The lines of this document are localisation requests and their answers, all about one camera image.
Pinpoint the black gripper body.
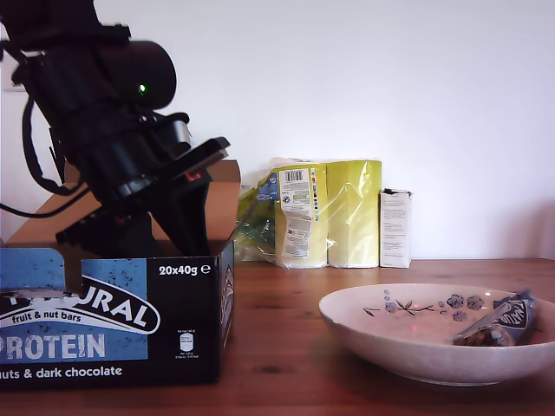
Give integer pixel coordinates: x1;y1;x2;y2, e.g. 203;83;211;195
55;128;232;248

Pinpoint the blue black snackbar carton box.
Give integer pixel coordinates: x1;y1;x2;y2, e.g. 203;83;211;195
0;159;242;386

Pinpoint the white floral ceramic plate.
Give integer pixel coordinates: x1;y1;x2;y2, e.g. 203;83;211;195
318;283;555;387

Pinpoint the blue snack bar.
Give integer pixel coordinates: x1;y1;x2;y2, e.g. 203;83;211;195
446;289;539;348

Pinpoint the small white printed carton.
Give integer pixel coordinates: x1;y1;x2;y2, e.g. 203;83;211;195
378;187;413;269

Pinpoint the yellow kitchen roll pack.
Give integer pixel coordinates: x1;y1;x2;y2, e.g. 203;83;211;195
236;156;383;270

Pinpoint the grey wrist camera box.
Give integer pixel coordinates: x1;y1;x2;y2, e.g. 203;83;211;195
137;111;194;153

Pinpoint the black looping cable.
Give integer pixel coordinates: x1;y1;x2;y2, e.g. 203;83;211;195
22;98;74;195
0;201;75;218

